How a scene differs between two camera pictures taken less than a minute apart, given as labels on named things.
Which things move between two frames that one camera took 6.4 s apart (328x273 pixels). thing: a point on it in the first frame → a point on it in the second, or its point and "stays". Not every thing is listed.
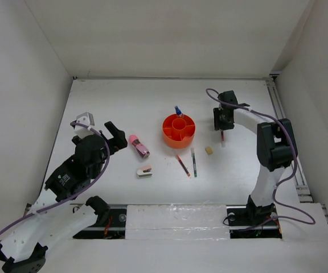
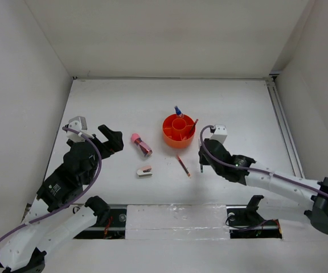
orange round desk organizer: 179,131 stays
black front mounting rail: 241,225 stays
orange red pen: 187,173 stays
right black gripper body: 220,121 → 203,160
